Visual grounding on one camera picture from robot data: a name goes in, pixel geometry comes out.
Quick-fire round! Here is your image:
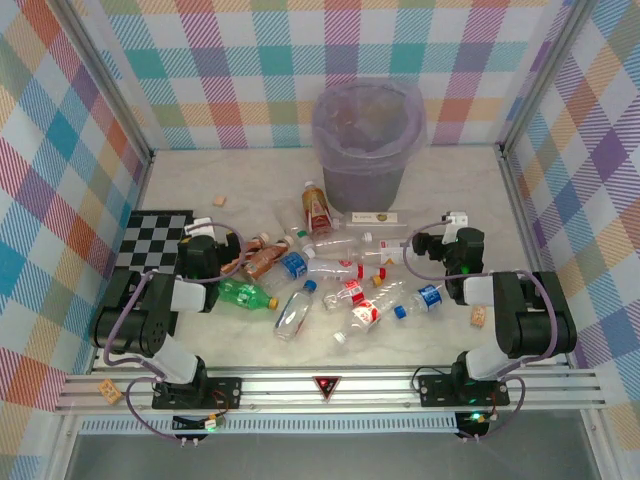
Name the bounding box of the clear bottle white yellow label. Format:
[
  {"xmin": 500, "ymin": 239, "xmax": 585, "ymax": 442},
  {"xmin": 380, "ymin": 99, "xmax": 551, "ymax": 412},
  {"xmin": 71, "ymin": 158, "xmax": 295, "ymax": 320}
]
[{"xmin": 347, "ymin": 239, "xmax": 419, "ymax": 266}]

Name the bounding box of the crushed brown orange bottle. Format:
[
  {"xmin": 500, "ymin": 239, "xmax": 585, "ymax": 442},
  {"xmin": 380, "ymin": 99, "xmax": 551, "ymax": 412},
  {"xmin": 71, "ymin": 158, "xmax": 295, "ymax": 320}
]
[{"xmin": 242, "ymin": 237, "xmax": 296, "ymax": 282}]

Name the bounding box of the green bottle yellow cap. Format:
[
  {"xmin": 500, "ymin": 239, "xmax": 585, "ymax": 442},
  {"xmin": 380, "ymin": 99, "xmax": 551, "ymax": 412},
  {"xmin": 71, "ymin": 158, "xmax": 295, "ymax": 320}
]
[{"xmin": 217, "ymin": 279, "xmax": 280, "ymax": 312}]

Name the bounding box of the blue label bottle blue cap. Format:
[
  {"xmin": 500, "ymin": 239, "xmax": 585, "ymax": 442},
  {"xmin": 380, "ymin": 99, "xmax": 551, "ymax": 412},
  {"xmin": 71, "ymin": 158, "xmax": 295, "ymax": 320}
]
[{"xmin": 393, "ymin": 283, "xmax": 444, "ymax": 321}]

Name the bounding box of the clear bottle yellow cap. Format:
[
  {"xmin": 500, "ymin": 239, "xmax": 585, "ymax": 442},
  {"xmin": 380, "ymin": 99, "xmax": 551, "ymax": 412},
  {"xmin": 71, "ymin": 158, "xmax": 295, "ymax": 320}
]
[{"xmin": 370, "ymin": 275, "xmax": 409, "ymax": 314}]

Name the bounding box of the crushed clear bottle blue label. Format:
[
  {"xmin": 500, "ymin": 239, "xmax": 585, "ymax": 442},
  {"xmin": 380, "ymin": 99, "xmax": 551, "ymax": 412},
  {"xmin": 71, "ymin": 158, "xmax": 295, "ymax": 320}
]
[{"xmin": 259, "ymin": 249, "xmax": 314, "ymax": 294}]

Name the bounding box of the clear bottle green neck ring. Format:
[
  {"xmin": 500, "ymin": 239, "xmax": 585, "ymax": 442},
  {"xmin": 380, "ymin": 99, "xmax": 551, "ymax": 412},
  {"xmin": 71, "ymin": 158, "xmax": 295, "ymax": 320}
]
[{"xmin": 275, "ymin": 198, "xmax": 312, "ymax": 249}]

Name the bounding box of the small crushed red label bottle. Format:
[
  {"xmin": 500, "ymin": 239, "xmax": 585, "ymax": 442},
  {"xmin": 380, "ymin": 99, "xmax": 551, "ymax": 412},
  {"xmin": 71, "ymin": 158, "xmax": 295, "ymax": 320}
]
[{"xmin": 322, "ymin": 279, "xmax": 364, "ymax": 311}]

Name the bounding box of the red label bottle white cap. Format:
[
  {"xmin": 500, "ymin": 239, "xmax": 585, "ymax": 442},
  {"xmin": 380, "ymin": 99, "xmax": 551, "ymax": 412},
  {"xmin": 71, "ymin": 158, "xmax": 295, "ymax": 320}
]
[{"xmin": 332, "ymin": 298, "xmax": 385, "ymax": 346}]

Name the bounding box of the plain clear bottle white cap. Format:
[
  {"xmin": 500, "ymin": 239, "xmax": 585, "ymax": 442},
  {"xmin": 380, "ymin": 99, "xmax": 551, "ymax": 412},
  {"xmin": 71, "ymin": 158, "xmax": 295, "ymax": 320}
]
[{"xmin": 310, "ymin": 232, "xmax": 375, "ymax": 254}]

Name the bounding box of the tall clear bottle blue cap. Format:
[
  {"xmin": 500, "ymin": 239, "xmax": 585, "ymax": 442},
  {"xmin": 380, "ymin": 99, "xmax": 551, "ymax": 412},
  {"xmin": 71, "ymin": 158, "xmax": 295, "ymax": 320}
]
[{"xmin": 272, "ymin": 279, "xmax": 319, "ymax": 342}]

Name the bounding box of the brown tea bottle red label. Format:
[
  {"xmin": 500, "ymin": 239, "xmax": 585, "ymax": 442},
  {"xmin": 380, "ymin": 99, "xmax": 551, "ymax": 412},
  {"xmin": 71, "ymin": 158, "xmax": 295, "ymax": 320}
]
[{"xmin": 299, "ymin": 180, "xmax": 334, "ymax": 240}]

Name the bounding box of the grey round waste bin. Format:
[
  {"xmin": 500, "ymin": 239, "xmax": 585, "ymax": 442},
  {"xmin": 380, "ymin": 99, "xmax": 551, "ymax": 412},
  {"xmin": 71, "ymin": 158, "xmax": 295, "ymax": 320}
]
[{"xmin": 312, "ymin": 82, "xmax": 427, "ymax": 212}]

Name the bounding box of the black and grey chessboard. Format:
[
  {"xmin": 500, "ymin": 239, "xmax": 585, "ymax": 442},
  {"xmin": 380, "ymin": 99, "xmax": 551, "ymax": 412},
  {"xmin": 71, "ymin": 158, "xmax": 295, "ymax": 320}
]
[{"xmin": 107, "ymin": 209, "xmax": 197, "ymax": 281}]

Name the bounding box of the red triangle emblem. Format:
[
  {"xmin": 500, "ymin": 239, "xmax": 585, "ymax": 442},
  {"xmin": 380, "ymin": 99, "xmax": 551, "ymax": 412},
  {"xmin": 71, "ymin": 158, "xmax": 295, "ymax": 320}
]
[{"xmin": 312, "ymin": 374, "xmax": 342, "ymax": 403}]

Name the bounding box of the small circuit board with LED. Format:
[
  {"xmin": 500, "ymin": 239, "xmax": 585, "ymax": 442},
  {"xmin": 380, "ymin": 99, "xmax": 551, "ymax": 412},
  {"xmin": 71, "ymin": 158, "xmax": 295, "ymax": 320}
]
[
  {"xmin": 455, "ymin": 410, "xmax": 494, "ymax": 432},
  {"xmin": 172, "ymin": 413, "xmax": 225, "ymax": 434}
]

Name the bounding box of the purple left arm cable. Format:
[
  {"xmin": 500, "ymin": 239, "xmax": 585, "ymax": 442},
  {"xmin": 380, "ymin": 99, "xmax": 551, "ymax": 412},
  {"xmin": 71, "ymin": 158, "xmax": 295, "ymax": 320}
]
[{"xmin": 102, "ymin": 222, "xmax": 249, "ymax": 444}]

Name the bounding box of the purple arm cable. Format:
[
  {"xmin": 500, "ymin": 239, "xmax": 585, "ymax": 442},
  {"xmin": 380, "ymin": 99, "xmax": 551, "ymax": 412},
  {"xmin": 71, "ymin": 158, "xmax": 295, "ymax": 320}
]
[
  {"xmin": 102, "ymin": 222, "xmax": 249, "ymax": 444},
  {"xmin": 402, "ymin": 219, "xmax": 560, "ymax": 444}
]

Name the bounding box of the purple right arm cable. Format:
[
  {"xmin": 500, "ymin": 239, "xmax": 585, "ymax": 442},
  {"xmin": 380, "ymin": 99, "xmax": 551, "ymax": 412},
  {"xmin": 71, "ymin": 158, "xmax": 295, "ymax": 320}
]
[{"xmin": 402, "ymin": 219, "xmax": 560, "ymax": 444}]

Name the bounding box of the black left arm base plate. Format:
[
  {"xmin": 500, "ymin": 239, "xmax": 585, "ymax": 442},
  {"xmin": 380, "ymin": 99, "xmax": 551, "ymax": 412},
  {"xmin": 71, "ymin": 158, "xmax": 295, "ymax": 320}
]
[{"xmin": 151, "ymin": 377, "xmax": 244, "ymax": 411}]

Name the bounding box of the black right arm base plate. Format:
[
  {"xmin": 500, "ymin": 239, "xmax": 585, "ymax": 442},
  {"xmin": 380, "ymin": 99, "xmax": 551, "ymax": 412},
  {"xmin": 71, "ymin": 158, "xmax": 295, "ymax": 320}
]
[{"xmin": 417, "ymin": 374, "xmax": 511, "ymax": 407}]

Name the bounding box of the aluminium mounting rail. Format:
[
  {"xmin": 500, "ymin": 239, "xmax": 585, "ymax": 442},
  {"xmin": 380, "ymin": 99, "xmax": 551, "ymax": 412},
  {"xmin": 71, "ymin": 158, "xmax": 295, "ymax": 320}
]
[{"xmin": 54, "ymin": 367, "xmax": 609, "ymax": 415}]

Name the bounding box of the white slotted cable duct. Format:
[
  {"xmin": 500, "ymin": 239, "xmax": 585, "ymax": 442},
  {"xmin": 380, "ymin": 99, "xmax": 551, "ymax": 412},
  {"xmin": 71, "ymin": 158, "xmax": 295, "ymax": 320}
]
[{"xmin": 79, "ymin": 418, "xmax": 459, "ymax": 435}]

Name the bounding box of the aluminium frame post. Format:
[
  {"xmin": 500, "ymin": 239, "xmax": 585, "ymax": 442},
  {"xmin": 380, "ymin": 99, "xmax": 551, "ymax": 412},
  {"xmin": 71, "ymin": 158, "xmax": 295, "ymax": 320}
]
[
  {"xmin": 57, "ymin": 0, "xmax": 156, "ymax": 169},
  {"xmin": 497, "ymin": 0, "xmax": 601, "ymax": 151}
]

